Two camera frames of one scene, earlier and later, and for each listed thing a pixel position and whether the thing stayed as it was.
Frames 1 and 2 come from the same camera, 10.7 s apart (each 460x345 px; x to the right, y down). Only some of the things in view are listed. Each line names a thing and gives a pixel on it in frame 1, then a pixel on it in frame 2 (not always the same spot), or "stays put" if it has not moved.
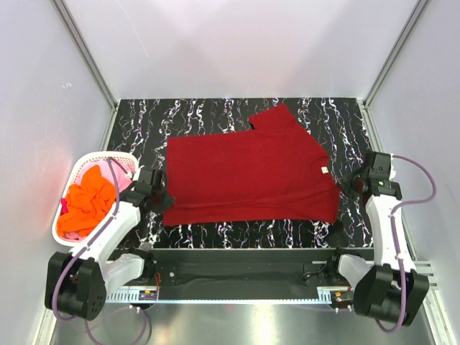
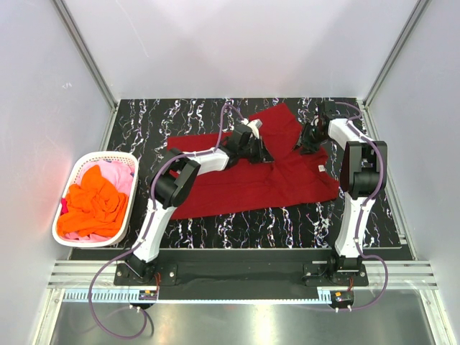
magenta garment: [64, 204] stays put
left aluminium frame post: [85, 52] stays put
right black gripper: [344, 182] -> [307, 147]
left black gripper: [166, 204] -> [264, 156]
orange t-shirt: [86, 203] stays put
